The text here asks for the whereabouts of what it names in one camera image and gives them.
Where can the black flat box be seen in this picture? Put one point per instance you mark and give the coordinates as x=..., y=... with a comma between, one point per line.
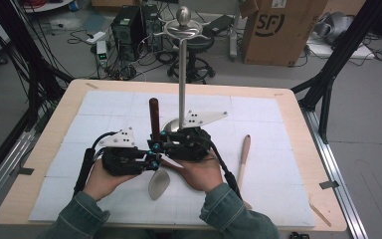
x=220, y=24

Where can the white power strip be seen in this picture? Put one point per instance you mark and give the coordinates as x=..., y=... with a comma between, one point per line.
x=96, y=37

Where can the steel utensil stand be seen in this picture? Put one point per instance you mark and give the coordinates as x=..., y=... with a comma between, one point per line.
x=182, y=73

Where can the white round table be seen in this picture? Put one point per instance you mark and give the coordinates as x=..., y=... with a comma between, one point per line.
x=46, y=5

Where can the white grid mat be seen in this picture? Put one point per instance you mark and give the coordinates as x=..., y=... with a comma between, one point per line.
x=262, y=109

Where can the white flat board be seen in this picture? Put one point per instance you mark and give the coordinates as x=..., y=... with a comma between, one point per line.
x=321, y=49

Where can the tan tape strip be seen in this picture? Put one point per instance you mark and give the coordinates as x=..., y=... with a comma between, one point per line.
x=320, y=214

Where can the aluminium rail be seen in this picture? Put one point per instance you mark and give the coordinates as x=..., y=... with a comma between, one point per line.
x=335, y=176
x=3, y=169

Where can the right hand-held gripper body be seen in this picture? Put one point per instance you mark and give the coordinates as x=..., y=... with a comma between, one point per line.
x=189, y=146

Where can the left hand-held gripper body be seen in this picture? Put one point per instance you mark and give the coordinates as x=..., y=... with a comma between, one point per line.
x=122, y=162

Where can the grey metal stand leg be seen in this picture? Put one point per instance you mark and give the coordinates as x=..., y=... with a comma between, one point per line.
x=233, y=43

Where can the white box with green display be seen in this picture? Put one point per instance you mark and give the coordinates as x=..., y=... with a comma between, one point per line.
x=101, y=53

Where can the black tape piece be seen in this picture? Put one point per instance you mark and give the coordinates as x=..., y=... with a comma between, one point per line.
x=329, y=184
x=26, y=171

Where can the person's right hand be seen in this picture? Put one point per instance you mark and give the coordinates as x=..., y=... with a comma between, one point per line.
x=202, y=174

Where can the beige ladle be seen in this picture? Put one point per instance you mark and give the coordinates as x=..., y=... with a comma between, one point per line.
x=244, y=156

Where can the brown cardboard box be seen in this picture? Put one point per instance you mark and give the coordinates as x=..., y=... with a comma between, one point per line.
x=288, y=36

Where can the black computer tower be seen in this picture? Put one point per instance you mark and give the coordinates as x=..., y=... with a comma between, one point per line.
x=152, y=30
x=126, y=33

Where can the grey rounded device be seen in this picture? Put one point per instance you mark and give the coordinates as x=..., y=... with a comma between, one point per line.
x=335, y=26

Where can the person's left hand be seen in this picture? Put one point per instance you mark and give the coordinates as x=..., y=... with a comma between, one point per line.
x=101, y=182

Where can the black frame stand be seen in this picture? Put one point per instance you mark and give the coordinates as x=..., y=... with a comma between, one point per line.
x=338, y=56
x=23, y=49

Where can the black stool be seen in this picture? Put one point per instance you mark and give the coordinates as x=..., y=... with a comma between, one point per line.
x=195, y=45

